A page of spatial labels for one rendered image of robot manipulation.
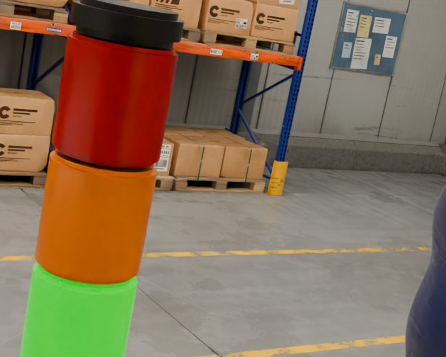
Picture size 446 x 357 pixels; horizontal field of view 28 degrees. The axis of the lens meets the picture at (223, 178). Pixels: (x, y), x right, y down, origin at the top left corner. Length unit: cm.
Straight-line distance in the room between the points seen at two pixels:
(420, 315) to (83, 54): 98
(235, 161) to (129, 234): 958
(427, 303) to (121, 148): 95
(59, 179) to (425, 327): 95
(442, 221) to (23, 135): 758
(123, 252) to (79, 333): 4
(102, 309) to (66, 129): 8
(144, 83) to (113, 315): 11
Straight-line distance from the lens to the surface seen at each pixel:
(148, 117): 39
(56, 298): 41
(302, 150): 1203
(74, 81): 39
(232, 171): 1000
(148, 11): 38
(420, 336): 131
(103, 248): 40
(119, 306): 42
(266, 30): 981
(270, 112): 1172
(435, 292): 129
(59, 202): 40
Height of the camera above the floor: 236
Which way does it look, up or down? 13 degrees down
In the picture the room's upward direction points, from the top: 11 degrees clockwise
